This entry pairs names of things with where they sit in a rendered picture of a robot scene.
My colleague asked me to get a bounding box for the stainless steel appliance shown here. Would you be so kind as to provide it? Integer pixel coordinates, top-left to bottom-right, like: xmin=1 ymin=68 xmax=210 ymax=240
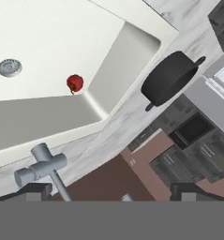
xmin=183 ymin=53 xmax=224 ymax=139

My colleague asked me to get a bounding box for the white sink basin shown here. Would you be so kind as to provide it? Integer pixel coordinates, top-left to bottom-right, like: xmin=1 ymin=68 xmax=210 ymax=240
xmin=0 ymin=0 xmax=181 ymax=172

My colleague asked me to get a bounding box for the red bell pepper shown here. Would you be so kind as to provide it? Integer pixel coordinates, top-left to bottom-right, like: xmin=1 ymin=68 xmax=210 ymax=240
xmin=66 ymin=73 xmax=85 ymax=96

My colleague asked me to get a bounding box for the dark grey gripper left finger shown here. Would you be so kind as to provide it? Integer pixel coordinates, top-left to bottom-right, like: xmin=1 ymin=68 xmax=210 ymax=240
xmin=0 ymin=182 xmax=53 ymax=203

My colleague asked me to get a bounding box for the round metal sink drain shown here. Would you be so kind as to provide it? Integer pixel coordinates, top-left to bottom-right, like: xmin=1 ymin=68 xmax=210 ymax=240
xmin=0 ymin=57 xmax=23 ymax=79

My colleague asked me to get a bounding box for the dark wood cupboard run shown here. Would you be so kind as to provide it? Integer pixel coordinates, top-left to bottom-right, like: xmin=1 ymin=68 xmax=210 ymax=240
xmin=127 ymin=93 xmax=224 ymax=186

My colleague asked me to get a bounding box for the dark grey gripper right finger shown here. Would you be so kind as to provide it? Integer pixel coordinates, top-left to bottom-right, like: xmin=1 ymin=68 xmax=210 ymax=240
xmin=169 ymin=182 xmax=224 ymax=203

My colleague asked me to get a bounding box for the black pot with handles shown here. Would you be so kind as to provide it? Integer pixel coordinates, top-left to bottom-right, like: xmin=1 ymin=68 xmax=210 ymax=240
xmin=140 ymin=50 xmax=207 ymax=113

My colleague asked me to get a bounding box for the grey metal tap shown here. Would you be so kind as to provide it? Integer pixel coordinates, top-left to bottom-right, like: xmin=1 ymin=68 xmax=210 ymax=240
xmin=13 ymin=142 xmax=73 ymax=203

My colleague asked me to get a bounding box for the black built-in oven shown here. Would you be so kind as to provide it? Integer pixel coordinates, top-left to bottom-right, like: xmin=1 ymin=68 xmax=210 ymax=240
xmin=168 ymin=112 xmax=217 ymax=151

